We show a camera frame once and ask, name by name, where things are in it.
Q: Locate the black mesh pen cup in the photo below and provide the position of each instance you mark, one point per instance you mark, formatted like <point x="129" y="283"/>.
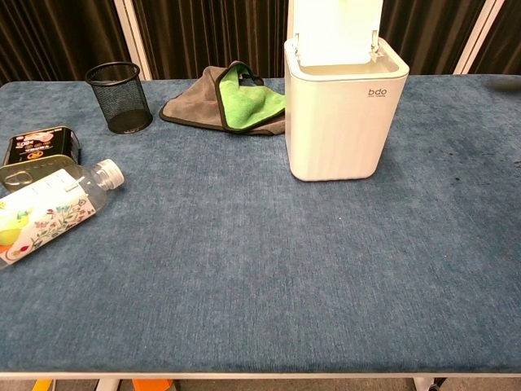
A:
<point x="120" y="102"/>

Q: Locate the black printed rectangular tin can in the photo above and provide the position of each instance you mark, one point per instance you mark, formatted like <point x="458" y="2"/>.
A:
<point x="38" y="148"/>

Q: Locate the clear floral label plastic bottle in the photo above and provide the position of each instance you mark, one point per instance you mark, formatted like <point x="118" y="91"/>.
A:
<point x="49" y="212"/>

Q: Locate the white plastic trash bin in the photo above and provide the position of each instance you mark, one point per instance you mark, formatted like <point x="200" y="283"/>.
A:
<point x="338" y="130"/>

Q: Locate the grey and green microfibre cloth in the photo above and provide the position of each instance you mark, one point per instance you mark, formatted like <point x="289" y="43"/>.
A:
<point x="240" y="102"/>

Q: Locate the yellow block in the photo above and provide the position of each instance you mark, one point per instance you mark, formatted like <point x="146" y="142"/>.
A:
<point x="42" y="385"/>

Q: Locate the white slanted frame post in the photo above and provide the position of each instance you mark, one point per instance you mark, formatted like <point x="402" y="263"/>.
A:
<point x="474" y="36"/>
<point x="132" y="36"/>

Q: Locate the blue table cover cloth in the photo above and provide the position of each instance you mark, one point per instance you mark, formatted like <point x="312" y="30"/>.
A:
<point x="244" y="264"/>

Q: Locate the dark pleated curtain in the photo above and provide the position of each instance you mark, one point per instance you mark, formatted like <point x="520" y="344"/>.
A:
<point x="203" y="32"/>

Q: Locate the white table leg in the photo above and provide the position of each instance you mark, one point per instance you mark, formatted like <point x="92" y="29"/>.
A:
<point x="423" y="385"/>
<point x="108" y="385"/>

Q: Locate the orange block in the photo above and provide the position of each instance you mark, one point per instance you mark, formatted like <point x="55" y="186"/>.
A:
<point x="152" y="385"/>

